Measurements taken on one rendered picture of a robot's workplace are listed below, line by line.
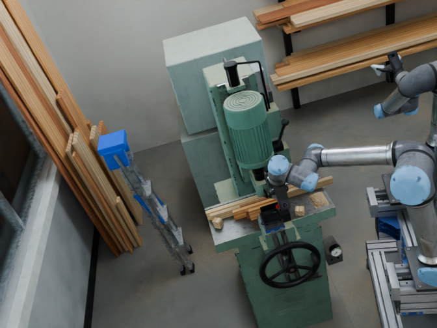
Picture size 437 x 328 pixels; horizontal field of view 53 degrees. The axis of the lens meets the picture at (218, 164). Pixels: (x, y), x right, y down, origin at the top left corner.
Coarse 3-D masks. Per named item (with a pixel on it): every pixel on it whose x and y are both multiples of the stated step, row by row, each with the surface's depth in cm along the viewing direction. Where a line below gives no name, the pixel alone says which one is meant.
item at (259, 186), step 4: (264, 172) 211; (252, 176) 211; (252, 180) 211; (264, 180) 207; (256, 184) 206; (260, 184) 205; (264, 184) 205; (256, 188) 205; (260, 188) 205; (264, 188) 206; (268, 188) 206; (256, 192) 210; (260, 192) 207; (260, 196) 208
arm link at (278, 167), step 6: (276, 156) 163; (282, 156) 163; (270, 162) 163; (276, 162) 162; (282, 162) 162; (288, 162) 164; (270, 168) 163; (276, 168) 161; (282, 168) 161; (288, 168) 163; (270, 174) 167; (276, 174) 163; (282, 174) 163; (276, 180) 169; (282, 180) 165
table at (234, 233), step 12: (312, 192) 217; (324, 192) 215; (300, 204) 212; (312, 204) 211; (300, 216) 206; (312, 216) 206; (324, 216) 208; (216, 228) 213; (228, 228) 211; (240, 228) 209; (252, 228) 207; (216, 240) 207; (228, 240) 205; (240, 240) 206; (252, 240) 208; (300, 240) 200; (264, 252) 200
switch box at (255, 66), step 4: (252, 64) 213; (256, 64) 212; (252, 68) 210; (256, 68) 209; (256, 72) 207; (260, 72) 207; (264, 72) 208; (256, 76) 208; (260, 76) 208; (264, 76) 208; (260, 80) 209; (260, 84) 210; (260, 88) 212; (264, 92) 213; (268, 92) 215; (268, 96) 215
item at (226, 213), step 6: (318, 180) 217; (324, 180) 216; (330, 180) 217; (318, 186) 218; (324, 186) 218; (288, 192) 216; (294, 192) 217; (300, 192) 217; (306, 192) 218; (258, 198) 217; (240, 204) 216; (222, 210) 216; (228, 210) 215; (216, 216) 215; (222, 216) 216; (228, 216) 217
